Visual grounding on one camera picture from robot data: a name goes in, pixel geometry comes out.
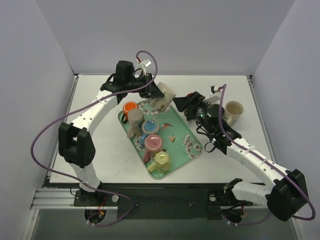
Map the tall cream floral mug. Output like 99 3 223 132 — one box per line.
149 82 176 113

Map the orange mug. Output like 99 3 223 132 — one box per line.
121 101 138 124

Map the beige patterned mug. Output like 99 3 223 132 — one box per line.
127 108 145 139

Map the blue glazed mug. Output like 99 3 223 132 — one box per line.
139 120 160 147

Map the cream mug umbrella design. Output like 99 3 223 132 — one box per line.
223 100 244 127

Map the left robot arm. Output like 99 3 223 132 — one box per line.
58 59 165 206

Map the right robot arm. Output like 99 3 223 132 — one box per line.
173 91 309 222

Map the pink mug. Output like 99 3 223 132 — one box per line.
142 134 163 164

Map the pale yellow faceted mug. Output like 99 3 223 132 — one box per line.
147 151 171 174

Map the green floral serving tray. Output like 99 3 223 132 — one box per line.
117 100 203 180

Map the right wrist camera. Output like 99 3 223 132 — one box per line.
203 85 223 108

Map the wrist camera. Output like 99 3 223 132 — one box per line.
136 58 152 71
203 85 223 108

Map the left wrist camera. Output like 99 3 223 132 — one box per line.
136 58 152 71

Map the aluminium rail frame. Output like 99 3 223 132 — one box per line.
30 73 300 210

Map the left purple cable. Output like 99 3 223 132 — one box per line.
30 50 158 227

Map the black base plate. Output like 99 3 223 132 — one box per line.
73 183 251 224

